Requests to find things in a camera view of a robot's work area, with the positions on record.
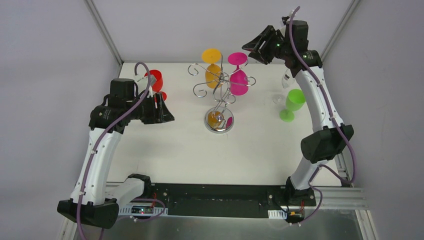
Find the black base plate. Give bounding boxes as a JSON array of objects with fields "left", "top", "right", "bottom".
[{"left": 143, "top": 183, "right": 317, "bottom": 219}]

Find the red wine glass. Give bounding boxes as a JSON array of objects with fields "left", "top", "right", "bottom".
[{"left": 149, "top": 69, "right": 167, "bottom": 101}]

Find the clear wine glass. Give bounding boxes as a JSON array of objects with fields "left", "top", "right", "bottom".
[{"left": 272, "top": 69, "right": 295, "bottom": 105}]

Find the chrome wine glass rack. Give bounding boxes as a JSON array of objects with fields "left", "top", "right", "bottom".
[{"left": 187, "top": 61, "right": 257, "bottom": 134}]

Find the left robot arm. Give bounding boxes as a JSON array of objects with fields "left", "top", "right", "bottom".
[{"left": 57, "top": 76, "right": 175, "bottom": 229}]

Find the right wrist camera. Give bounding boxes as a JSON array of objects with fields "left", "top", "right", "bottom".
[{"left": 280, "top": 14, "right": 292, "bottom": 36}]

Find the orange wine glass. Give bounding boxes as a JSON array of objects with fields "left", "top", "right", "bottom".
[{"left": 201, "top": 48, "right": 222, "bottom": 89}]

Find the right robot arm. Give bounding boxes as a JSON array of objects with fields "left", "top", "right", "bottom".
[{"left": 242, "top": 20, "right": 354, "bottom": 206}]

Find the magenta wine glass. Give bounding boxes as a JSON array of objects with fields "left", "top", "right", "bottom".
[{"left": 227, "top": 52, "right": 249, "bottom": 96}]

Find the green wine glass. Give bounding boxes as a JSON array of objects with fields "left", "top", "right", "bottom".
[{"left": 279, "top": 89, "right": 306, "bottom": 123}]

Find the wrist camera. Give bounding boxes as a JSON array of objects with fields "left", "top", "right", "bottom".
[
  {"left": 280, "top": 14, "right": 292, "bottom": 36},
  {"left": 134, "top": 74, "right": 157, "bottom": 98}
]

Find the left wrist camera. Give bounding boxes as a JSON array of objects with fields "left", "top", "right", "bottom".
[{"left": 134, "top": 74, "right": 157, "bottom": 98}]

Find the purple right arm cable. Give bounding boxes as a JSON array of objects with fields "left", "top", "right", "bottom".
[{"left": 288, "top": 5, "right": 358, "bottom": 228}]

